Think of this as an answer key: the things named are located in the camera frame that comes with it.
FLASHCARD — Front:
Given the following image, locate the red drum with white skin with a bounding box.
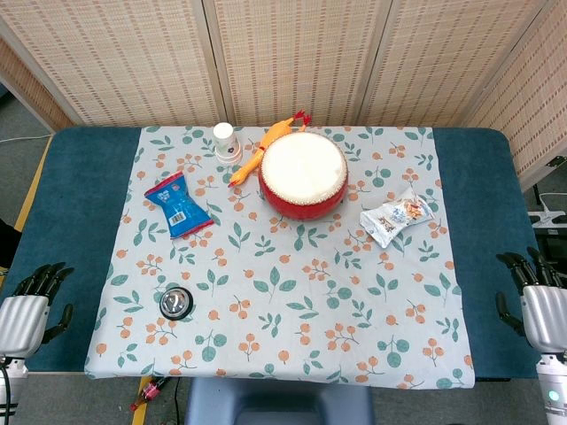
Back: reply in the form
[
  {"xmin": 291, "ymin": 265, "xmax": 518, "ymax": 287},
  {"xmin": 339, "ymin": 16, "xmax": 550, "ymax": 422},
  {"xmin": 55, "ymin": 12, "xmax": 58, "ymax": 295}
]
[{"xmin": 258, "ymin": 134, "xmax": 350, "ymax": 222}]

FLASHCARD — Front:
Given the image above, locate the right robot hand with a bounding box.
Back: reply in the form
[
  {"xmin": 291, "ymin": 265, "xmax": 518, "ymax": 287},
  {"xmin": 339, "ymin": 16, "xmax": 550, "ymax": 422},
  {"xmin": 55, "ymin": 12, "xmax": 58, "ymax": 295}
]
[{"xmin": 494, "ymin": 246, "xmax": 567, "ymax": 354}]

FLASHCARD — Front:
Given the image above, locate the blue snack bag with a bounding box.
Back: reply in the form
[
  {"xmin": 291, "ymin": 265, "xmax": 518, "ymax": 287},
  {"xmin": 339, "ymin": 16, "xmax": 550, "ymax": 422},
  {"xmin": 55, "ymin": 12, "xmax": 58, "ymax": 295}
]
[{"xmin": 143, "ymin": 170, "xmax": 215, "ymax": 241}]

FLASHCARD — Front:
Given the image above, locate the silver call bell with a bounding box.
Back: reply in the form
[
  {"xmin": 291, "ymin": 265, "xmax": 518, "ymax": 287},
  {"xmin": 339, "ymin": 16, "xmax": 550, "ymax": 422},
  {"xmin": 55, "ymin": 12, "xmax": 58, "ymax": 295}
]
[{"xmin": 159, "ymin": 285, "xmax": 195, "ymax": 321}]

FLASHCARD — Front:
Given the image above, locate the floral patterned tablecloth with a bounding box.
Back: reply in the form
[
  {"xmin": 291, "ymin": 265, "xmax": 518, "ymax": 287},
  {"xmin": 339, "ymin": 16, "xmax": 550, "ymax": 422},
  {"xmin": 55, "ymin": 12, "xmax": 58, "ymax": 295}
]
[{"xmin": 83, "ymin": 125, "xmax": 477, "ymax": 390}]

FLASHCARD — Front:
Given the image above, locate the yellow rubber chicken toy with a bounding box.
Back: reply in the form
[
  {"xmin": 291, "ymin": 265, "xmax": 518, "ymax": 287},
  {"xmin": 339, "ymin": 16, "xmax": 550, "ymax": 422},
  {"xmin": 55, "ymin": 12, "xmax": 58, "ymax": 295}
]
[{"xmin": 227, "ymin": 109, "xmax": 312, "ymax": 189}]

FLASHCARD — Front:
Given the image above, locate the white snack bag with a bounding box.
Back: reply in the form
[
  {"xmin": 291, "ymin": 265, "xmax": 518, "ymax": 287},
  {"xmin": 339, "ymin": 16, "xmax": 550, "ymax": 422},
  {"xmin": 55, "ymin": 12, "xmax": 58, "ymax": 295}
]
[{"xmin": 359, "ymin": 185, "xmax": 434, "ymax": 249}]

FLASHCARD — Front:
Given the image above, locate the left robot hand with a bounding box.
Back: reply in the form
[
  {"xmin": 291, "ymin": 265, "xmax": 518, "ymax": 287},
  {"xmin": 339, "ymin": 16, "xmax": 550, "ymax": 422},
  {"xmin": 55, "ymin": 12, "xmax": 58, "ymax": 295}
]
[{"xmin": 0, "ymin": 261, "xmax": 75, "ymax": 358}]

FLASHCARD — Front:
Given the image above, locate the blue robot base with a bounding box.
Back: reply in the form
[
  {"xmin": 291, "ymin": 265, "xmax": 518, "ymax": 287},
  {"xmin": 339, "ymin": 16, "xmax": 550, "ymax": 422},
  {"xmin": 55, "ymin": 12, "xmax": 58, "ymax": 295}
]
[{"xmin": 184, "ymin": 376, "xmax": 374, "ymax": 425}]

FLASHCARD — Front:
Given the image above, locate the blue padded table cover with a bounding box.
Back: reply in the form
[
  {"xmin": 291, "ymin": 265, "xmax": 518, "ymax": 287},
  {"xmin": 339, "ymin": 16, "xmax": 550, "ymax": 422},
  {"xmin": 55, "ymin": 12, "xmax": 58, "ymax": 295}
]
[{"xmin": 0, "ymin": 127, "xmax": 547, "ymax": 380}]

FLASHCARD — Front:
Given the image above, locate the red connector cable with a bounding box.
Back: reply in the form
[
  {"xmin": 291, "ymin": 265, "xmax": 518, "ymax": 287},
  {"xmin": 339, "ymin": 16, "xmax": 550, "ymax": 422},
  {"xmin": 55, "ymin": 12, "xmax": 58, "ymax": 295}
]
[{"xmin": 129, "ymin": 378, "xmax": 168, "ymax": 412}]

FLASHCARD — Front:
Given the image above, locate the folding bamboo screen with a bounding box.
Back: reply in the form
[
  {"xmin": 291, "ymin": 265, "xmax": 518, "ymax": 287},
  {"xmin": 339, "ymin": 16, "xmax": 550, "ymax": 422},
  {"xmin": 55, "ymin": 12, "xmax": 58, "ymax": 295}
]
[{"xmin": 0, "ymin": 0, "xmax": 567, "ymax": 192}]

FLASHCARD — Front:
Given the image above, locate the white paper cup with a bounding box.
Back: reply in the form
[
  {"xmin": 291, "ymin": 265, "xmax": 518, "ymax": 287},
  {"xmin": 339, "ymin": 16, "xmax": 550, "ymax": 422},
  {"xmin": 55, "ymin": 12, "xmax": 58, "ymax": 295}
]
[{"xmin": 212, "ymin": 122, "xmax": 244, "ymax": 164}]

